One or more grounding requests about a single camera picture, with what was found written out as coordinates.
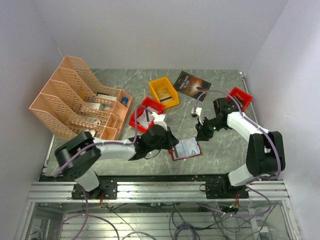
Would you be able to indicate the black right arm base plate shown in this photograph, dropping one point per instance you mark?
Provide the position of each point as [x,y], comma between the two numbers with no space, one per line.
[218,186]

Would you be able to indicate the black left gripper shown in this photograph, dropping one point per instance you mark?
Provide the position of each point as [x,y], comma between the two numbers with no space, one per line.
[172,140]

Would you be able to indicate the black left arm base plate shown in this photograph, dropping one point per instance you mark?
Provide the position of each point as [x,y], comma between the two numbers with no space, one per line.
[107,190]

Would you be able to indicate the grey striped card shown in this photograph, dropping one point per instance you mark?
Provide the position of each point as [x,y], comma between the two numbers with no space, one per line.
[178,152]

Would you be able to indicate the aluminium mounting rail frame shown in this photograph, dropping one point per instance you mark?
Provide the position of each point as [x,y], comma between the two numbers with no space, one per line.
[154,192]

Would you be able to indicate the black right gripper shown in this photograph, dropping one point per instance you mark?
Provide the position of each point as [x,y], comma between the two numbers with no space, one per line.
[201,134]

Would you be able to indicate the red plastic bin with cards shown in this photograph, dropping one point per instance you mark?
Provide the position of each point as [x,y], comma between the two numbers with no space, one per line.
[145,103]

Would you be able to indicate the yellow plastic bin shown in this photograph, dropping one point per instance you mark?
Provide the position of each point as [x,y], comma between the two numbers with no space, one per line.
[155,85]

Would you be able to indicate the red leather card holder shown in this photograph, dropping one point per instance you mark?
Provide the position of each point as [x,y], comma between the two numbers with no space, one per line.
[191,149]

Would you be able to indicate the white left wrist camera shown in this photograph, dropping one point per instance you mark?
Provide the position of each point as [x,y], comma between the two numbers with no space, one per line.
[159,119]

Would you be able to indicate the blue capped bottle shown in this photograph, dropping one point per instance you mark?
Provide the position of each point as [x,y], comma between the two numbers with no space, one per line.
[125,101]

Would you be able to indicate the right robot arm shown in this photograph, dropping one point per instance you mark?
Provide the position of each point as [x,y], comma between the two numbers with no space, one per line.
[265,157]

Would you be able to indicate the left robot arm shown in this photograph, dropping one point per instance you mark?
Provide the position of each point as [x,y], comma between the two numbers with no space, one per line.
[76,157]

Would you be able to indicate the dark booklet three days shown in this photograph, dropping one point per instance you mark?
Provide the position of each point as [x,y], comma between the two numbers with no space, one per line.
[191,85]

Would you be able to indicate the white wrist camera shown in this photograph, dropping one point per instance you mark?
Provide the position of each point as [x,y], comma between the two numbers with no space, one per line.
[159,119]
[196,112]

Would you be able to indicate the gold card in yellow bin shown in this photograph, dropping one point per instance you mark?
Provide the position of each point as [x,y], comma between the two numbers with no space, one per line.
[164,96]

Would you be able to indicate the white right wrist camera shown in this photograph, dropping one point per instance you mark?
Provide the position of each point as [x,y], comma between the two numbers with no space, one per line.
[196,112]

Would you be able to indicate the peach plastic desk organizer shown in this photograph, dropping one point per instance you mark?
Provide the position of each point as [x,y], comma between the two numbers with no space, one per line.
[73,101]

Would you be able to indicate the white credit card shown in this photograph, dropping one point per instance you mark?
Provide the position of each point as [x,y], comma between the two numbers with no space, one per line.
[144,116]

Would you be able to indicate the red plastic bin right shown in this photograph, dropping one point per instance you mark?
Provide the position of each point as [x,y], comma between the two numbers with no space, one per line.
[244,99]

